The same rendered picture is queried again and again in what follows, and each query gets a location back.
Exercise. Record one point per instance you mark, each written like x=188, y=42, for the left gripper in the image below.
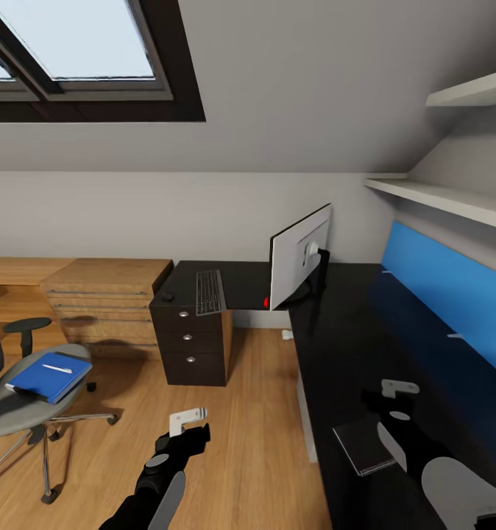
x=192, y=440

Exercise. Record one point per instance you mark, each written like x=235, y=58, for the monitor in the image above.
x=294, y=253

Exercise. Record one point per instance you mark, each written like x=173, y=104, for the keyboard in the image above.
x=209, y=293

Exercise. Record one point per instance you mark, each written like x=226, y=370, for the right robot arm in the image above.
x=460, y=497

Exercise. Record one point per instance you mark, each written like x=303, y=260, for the swivel chair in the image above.
x=20, y=412

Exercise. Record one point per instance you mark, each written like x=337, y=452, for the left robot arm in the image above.
x=161, y=485

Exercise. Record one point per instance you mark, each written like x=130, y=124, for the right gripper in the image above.
x=375, y=402

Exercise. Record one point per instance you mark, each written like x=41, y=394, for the folder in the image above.
x=48, y=379

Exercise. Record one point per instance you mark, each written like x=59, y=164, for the notebook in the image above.
x=361, y=442

